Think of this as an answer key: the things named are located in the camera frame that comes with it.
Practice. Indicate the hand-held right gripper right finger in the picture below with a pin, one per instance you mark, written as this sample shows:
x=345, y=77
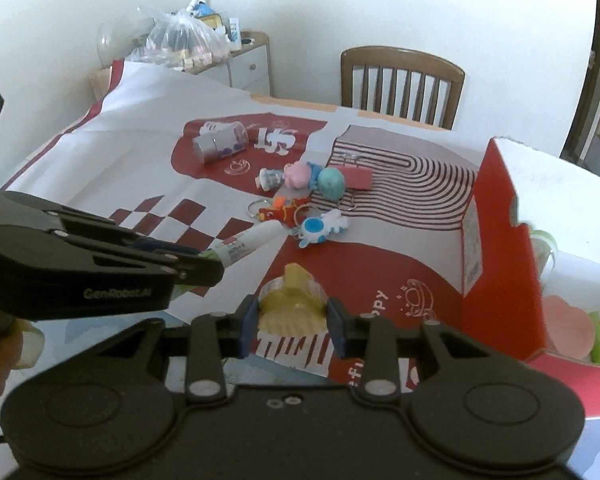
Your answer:
x=336, y=327

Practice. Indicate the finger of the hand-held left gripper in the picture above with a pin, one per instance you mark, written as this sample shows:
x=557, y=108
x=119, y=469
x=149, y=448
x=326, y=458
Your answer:
x=200, y=271
x=165, y=247

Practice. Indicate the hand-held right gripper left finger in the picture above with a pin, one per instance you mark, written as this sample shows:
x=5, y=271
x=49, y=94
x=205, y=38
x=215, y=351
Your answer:
x=247, y=327

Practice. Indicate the white glue stick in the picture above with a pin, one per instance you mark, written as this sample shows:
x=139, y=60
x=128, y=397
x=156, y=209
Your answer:
x=250, y=240

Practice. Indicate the teal pencil sharpener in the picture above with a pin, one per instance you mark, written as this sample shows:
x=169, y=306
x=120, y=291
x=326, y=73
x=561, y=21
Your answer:
x=330, y=183

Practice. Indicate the red cardboard box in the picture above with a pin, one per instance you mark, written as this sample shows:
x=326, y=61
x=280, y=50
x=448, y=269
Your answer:
x=500, y=260

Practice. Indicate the person's left hand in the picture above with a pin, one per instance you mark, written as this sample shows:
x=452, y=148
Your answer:
x=0, y=370

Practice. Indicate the blue white toy figure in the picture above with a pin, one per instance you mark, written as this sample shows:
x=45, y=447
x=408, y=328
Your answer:
x=312, y=227

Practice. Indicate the silver capped clear jar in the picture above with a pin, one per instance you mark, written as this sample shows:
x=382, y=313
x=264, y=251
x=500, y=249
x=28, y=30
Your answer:
x=207, y=149

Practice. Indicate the pink pig toy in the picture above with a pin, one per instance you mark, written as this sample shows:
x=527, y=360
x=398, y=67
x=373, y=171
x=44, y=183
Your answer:
x=297, y=173

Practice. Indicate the pink binder clip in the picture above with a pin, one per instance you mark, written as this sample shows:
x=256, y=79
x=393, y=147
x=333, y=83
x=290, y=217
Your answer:
x=357, y=178

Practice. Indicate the small white drawer cabinet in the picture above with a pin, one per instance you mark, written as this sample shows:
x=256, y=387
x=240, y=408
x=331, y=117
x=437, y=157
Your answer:
x=250, y=67

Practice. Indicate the clear plastic bag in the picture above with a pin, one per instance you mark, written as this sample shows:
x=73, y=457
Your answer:
x=185, y=40

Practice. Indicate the green white plastic object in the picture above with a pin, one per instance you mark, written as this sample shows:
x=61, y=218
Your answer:
x=545, y=247

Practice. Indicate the white bottle blue label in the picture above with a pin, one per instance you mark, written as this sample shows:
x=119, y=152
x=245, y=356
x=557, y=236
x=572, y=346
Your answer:
x=235, y=28

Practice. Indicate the blue yellow plush toy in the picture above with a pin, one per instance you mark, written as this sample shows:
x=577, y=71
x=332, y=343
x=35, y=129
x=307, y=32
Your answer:
x=206, y=11

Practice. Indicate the white tube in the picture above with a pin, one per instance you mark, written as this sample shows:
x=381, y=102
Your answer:
x=196, y=1

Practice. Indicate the brown wooden chair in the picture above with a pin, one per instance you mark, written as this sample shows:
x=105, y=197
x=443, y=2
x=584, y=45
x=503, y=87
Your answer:
x=400, y=57

